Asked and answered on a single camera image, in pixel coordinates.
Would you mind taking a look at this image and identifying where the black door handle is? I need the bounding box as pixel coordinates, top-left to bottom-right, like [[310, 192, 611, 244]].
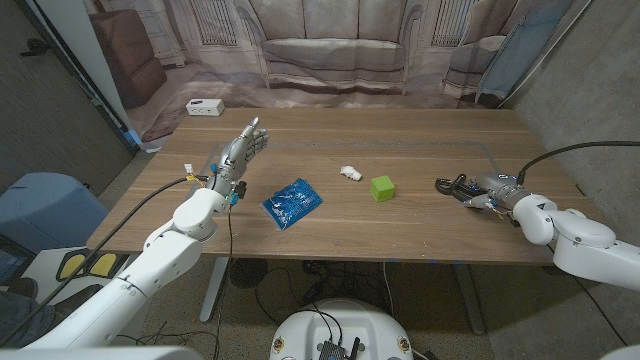
[[19, 38, 51, 57]]

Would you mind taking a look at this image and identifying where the black floor cable tangle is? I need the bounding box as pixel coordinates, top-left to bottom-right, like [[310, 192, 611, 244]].
[[253, 259, 386, 326]]

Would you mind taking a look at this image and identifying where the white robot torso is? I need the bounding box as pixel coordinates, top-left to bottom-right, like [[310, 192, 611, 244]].
[[269, 298, 415, 360]]

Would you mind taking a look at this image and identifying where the blue-grey leaning panel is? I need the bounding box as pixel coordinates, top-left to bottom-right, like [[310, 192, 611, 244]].
[[474, 0, 574, 104]]

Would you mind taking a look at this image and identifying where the blue plastic bin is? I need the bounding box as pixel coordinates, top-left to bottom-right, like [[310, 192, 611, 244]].
[[0, 171, 96, 256]]

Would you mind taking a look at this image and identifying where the grey metal table leg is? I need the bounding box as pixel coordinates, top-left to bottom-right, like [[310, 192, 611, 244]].
[[198, 256, 230, 324], [452, 263, 487, 336]]

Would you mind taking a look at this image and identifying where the blue gel bag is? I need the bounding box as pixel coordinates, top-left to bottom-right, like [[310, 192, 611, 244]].
[[260, 177, 324, 232]]

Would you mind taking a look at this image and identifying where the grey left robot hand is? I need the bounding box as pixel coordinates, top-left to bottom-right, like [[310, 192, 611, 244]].
[[205, 116, 271, 197]]

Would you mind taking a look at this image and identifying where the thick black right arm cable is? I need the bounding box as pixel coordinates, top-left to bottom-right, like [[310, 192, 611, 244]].
[[515, 140, 640, 186]]

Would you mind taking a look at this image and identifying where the white power outlet box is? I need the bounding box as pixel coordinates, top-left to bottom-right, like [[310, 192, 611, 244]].
[[185, 98, 226, 117]]

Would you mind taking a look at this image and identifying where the black round floor fan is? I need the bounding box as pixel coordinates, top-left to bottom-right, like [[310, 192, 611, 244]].
[[228, 257, 269, 290]]

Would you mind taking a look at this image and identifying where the black grip strengthener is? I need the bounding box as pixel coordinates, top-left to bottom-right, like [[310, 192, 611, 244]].
[[434, 173, 489, 201]]

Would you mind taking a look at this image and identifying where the printed living room backdrop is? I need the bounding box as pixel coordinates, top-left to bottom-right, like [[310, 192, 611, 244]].
[[82, 0, 594, 152]]

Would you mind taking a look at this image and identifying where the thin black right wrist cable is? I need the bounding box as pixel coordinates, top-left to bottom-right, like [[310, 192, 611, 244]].
[[572, 277, 630, 347]]

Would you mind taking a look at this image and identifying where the white board with yellow marks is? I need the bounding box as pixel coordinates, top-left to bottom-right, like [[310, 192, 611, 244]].
[[22, 245, 156, 306]]

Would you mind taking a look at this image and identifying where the green cube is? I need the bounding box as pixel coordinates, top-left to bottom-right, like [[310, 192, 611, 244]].
[[370, 174, 397, 203]]

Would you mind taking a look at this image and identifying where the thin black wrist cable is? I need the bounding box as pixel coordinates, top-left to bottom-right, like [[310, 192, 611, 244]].
[[572, 277, 630, 347], [214, 203, 235, 360]]

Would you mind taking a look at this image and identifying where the thin black left wrist cable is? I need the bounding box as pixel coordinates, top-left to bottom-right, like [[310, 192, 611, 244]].
[[214, 203, 235, 360]]

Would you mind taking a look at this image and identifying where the white floor cable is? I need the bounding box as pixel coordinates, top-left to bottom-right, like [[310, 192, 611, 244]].
[[382, 262, 397, 319]]

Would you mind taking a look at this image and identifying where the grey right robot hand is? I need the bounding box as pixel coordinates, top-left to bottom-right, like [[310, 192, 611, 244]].
[[462, 171, 531, 211]]

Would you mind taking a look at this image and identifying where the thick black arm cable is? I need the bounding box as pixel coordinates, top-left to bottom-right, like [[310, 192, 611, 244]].
[[0, 175, 209, 346], [515, 140, 640, 186]]

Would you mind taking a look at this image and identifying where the person leg in jeans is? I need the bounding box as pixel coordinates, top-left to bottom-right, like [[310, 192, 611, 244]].
[[0, 277, 57, 347]]

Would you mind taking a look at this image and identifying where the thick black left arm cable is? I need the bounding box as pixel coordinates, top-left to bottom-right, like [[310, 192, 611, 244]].
[[0, 175, 209, 346]]

